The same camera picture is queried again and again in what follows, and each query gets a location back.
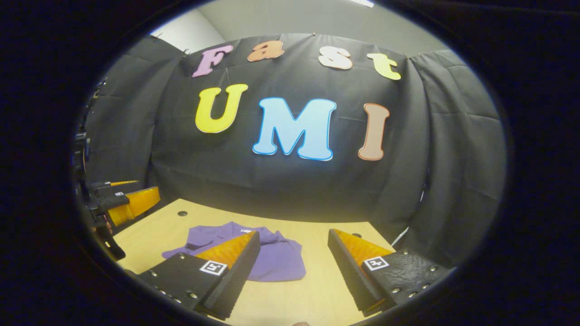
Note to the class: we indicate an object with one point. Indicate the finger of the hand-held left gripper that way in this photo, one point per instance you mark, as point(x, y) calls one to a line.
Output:
point(106, 186)
point(136, 203)

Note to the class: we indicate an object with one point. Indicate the large ceiling light panel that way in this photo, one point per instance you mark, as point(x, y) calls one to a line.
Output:
point(361, 2)

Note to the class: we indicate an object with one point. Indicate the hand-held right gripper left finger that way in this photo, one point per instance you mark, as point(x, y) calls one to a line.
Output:
point(240, 280)

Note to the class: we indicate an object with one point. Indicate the purple button shirt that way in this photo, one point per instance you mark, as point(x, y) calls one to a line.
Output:
point(281, 258)

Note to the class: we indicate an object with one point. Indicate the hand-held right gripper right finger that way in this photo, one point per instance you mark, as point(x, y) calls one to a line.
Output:
point(349, 276)

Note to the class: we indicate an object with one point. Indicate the black backdrop cloth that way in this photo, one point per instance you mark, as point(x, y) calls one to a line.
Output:
point(294, 181)

